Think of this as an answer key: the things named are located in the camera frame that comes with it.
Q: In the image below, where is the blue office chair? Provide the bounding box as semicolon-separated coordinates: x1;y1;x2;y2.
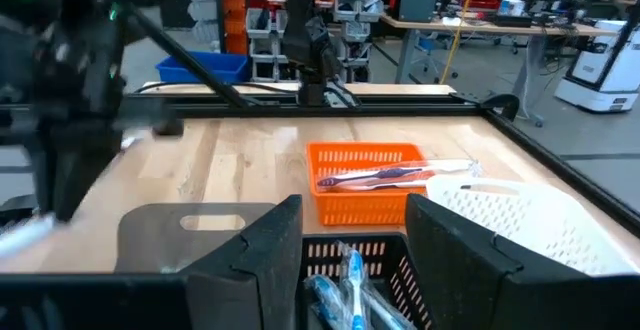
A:
409;32;459;84

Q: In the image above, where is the purple toothbrush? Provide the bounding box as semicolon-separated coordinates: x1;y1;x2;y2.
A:
315;158;484;190
0;213;57;260

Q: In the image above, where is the blue floor bin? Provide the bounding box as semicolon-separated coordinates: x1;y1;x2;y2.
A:
155;50;251;86

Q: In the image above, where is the white mobile machine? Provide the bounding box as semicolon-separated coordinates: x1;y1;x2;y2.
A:
553;16;640;114

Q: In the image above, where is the parts bin shelving rack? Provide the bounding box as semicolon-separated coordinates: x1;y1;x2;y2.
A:
186;0;387;84

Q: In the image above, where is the grey translucent plastic bin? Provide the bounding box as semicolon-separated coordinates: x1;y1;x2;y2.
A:
113;200;279;275

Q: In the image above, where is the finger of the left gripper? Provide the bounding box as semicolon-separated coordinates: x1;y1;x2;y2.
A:
76;136;125;206
31;136;82;222

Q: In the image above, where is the grey monitor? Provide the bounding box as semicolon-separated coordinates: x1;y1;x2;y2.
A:
397;0;439;24

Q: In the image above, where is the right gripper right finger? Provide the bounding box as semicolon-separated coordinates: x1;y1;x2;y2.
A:
404;192;640;330

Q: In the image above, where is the black plastic basket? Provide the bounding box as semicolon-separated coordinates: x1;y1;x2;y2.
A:
298;231;437;330

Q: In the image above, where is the orange plastic basket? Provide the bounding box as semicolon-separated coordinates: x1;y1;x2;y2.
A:
305;141;433;228

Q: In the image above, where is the white perforated plastic basket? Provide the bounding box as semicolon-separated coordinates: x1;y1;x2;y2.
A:
424;174;640;278

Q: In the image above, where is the wooden workbench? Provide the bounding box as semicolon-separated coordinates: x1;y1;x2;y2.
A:
379;13;622;128

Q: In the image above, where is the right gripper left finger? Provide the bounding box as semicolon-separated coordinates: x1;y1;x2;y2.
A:
0;193;305;330

